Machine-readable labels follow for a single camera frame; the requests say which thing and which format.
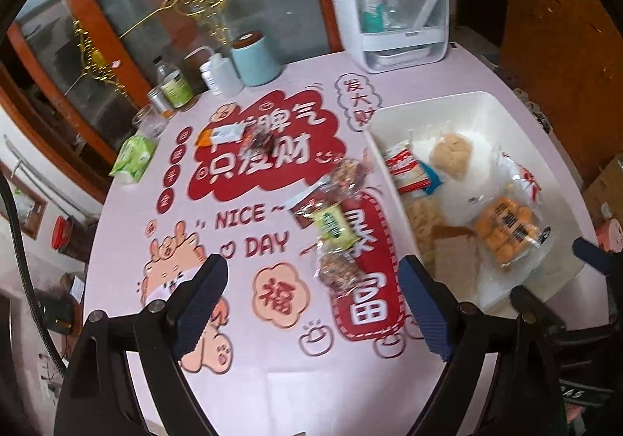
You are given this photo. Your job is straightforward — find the beige wafer bar packet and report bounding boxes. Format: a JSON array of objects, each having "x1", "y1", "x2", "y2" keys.
[{"x1": 432, "y1": 225, "x2": 482, "y2": 302}]

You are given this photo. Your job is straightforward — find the orange puffs snack bag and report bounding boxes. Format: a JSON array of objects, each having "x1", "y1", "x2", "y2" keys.
[{"x1": 470, "y1": 194, "x2": 552, "y2": 270}]

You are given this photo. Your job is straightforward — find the red cookies packet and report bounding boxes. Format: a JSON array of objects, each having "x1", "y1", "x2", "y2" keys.
[{"x1": 382, "y1": 141, "x2": 433, "y2": 194}]

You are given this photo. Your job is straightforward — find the rice crisp cake packet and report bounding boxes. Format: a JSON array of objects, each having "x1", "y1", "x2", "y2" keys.
[{"x1": 430, "y1": 133, "x2": 473, "y2": 181}]

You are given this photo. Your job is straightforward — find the orange white snack bar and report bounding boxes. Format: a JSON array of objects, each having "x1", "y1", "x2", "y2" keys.
[{"x1": 195, "y1": 124, "x2": 246, "y2": 147}]

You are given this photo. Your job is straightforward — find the white plastic bin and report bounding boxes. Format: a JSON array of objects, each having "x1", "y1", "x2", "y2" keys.
[{"x1": 364, "y1": 91, "x2": 595, "y2": 316}]

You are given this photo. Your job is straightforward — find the brown nut bar packet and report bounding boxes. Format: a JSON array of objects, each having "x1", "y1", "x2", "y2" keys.
[{"x1": 316, "y1": 250, "x2": 364, "y2": 297}]

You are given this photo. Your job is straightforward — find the pink alarm clock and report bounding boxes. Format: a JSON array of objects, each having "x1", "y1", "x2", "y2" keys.
[{"x1": 597, "y1": 219, "x2": 623, "y2": 252}]

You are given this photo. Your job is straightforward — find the pink printed table mat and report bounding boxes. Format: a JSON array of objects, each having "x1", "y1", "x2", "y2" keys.
[{"x1": 83, "y1": 45, "x2": 609, "y2": 436}]

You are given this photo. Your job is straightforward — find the blue snack packet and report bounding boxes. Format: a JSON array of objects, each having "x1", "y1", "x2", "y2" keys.
[{"x1": 420, "y1": 162, "x2": 443, "y2": 195}]

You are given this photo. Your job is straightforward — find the green yellow candy packet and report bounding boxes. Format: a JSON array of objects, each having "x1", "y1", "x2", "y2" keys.
[{"x1": 311, "y1": 204, "x2": 358, "y2": 250}]

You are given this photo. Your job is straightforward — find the red stool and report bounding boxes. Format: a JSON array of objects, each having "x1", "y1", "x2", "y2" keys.
[{"x1": 51, "y1": 217, "x2": 73, "y2": 250}]

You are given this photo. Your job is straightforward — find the red white clear bag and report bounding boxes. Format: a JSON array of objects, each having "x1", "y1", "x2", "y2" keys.
[{"x1": 496, "y1": 151, "x2": 542, "y2": 206}]

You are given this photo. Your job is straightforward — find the dark red snack packet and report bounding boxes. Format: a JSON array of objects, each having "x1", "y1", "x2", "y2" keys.
[{"x1": 286, "y1": 184, "x2": 345, "y2": 229}]

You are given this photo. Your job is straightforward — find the cardboard box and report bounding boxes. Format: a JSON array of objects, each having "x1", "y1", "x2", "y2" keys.
[{"x1": 583, "y1": 153, "x2": 623, "y2": 228}]

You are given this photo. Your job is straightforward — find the green tissue pack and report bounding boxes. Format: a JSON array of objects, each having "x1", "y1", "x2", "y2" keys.
[{"x1": 109, "y1": 134, "x2": 156, "y2": 184}]

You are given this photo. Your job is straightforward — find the red nut brittle packet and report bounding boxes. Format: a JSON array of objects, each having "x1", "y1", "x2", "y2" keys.
[{"x1": 328, "y1": 151, "x2": 374, "y2": 199}]

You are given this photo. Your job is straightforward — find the clear glass cup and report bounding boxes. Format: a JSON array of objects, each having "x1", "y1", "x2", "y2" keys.
[{"x1": 132, "y1": 104, "x2": 168, "y2": 139}]

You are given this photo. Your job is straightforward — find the small metal can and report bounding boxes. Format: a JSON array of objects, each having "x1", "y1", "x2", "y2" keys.
[{"x1": 147, "y1": 86, "x2": 175, "y2": 119}]

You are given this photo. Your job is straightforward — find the clear bottle green label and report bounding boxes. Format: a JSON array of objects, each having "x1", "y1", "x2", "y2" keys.
[{"x1": 153, "y1": 56, "x2": 194, "y2": 110}]

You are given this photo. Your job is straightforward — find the white squeeze bottle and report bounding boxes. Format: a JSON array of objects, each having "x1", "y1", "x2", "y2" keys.
[{"x1": 184, "y1": 46, "x2": 244, "y2": 98}]

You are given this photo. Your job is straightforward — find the light blue canister wooden lid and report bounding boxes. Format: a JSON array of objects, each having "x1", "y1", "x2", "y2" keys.
[{"x1": 230, "y1": 30, "x2": 283, "y2": 87}]

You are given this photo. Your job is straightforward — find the wooden glass door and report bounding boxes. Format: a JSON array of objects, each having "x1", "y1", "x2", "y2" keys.
[{"x1": 1, "y1": 0, "x2": 340, "y2": 201}]

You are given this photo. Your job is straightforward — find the white storage box clear window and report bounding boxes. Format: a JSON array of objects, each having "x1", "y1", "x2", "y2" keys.
[{"x1": 332, "y1": 0, "x2": 450, "y2": 74}]

